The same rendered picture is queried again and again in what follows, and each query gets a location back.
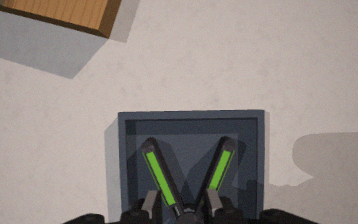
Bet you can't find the light wooden board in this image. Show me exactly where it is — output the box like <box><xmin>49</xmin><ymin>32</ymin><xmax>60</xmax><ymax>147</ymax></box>
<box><xmin>0</xmin><ymin>0</ymin><xmax>122</xmax><ymax>38</ymax></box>

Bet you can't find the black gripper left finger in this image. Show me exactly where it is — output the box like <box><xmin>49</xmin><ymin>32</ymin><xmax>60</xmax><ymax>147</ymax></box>
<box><xmin>62</xmin><ymin>190</ymin><xmax>162</xmax><ymax>224</ymax></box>

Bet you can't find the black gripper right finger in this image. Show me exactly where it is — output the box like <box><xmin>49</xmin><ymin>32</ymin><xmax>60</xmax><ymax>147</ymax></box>
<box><xmin>203</xmin><ymin>189</ymin><xmax>319</xmax><ymax>224</ymax></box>

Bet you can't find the dark grey shallow tray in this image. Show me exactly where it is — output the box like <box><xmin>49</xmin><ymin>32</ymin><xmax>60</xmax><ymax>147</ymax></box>
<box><xmin>118</xmin><ymin>109</ymin><xmax>265</xmax><ymax>219</ymax></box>

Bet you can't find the black spring clamp with green grips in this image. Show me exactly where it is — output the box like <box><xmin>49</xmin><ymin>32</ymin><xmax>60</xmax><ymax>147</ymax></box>
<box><xmin>141</xmin><ymin>136</ymin><xmax>235</xmax><ymax>224</ymax></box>

